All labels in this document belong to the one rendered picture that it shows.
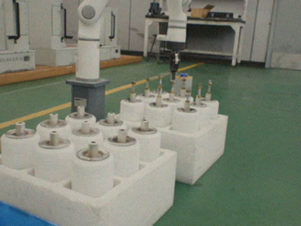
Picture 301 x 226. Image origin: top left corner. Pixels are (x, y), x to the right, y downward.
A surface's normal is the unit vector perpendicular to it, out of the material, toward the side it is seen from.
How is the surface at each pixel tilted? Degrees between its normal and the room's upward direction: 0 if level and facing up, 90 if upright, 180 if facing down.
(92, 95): 90
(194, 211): 0
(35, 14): 90
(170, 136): 90
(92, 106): 88
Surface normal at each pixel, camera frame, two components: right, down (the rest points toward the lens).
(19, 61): 0.93, 0.14
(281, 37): -0.37, 0.21
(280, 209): 0.06, -0.97
